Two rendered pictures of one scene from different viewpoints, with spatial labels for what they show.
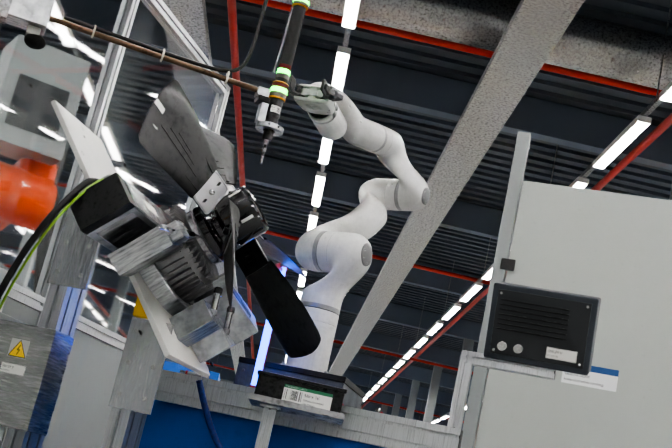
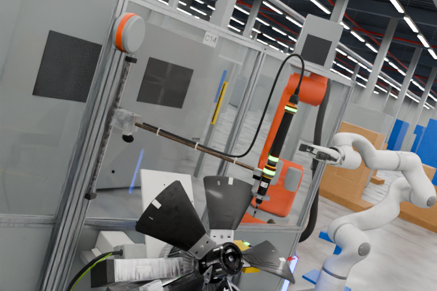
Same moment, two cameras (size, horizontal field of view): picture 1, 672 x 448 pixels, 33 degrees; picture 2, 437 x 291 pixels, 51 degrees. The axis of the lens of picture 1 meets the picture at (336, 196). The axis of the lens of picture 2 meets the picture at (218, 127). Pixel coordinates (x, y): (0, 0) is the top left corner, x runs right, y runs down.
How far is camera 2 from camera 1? 176 cm
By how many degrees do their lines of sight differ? 40
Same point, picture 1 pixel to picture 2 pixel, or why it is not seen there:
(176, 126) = (170, 214)
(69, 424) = not seen: hidden behind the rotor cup
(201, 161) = (191, 231)
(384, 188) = (404, 189)
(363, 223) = (375, 219)
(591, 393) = not seen: outside the picture
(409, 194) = (417, 199)
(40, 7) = (126, 121)
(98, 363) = (252, 241)
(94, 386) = not seen: hidden behind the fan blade
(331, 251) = (341, 241)
